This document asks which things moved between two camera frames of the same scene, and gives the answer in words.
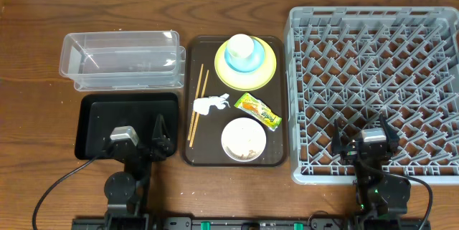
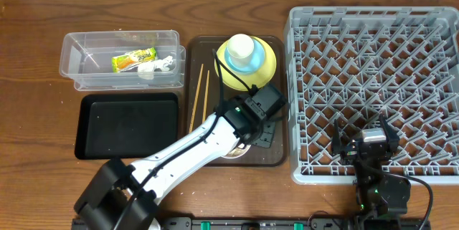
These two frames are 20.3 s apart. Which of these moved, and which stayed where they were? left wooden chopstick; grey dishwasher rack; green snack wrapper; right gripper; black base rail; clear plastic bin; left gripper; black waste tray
Moved: left gripper; green snack wrapper
Stayed: grey dishwasher rack; black base rail; left wooden chopstick; clear plastic bin; black waste tray; right gripper
